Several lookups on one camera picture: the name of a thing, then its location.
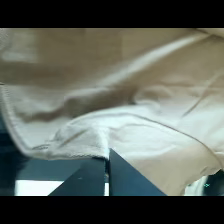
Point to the brown T-shirt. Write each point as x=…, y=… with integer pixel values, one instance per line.
x=116, y=83

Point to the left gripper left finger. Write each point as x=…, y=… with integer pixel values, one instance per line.
x=86, y=181

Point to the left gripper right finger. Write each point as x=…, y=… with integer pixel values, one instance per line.
x=128, y=180

